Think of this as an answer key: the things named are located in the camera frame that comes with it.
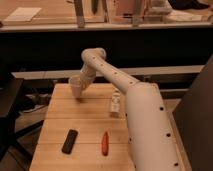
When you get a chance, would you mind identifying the red orange carrot toy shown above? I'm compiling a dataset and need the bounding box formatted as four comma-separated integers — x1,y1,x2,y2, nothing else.
101,132,109,156

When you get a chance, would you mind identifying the white paper sheet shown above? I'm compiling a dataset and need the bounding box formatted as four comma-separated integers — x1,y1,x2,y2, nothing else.
4,7,41,22

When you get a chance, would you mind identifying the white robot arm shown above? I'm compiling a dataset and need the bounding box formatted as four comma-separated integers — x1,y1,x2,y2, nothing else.
81,48,183,171

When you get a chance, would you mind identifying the black rectangular remote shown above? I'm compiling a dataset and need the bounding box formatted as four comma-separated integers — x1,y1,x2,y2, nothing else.
62,129,78,154

